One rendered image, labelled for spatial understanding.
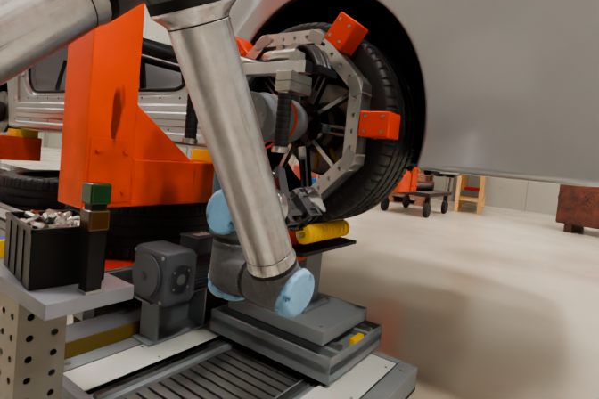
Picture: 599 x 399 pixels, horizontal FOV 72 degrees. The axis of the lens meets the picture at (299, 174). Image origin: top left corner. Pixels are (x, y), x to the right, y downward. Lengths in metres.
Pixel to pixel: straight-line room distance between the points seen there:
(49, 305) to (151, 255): 0.59
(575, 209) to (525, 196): 3.08
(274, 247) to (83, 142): 0.86
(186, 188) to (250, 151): 1.01
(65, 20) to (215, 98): 0.20
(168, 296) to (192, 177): 0.47
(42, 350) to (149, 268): 0.41
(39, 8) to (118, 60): 0.85
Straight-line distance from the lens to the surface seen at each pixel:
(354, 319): 1.50
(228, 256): 0.83
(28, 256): 0.92
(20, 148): 3.38
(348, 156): 1.15
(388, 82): 1.23
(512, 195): 10.05
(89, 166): 1.39
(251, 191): 0.63
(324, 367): 1.32
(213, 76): 0.57
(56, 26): 0.62
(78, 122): 1.43
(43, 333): 1.11
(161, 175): 1.53
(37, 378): 1.15
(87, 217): 0.85
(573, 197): 7.06
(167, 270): 1.36
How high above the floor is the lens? 0.75
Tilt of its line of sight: 3 degrees down
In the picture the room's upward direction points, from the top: 6 degrees clockwise
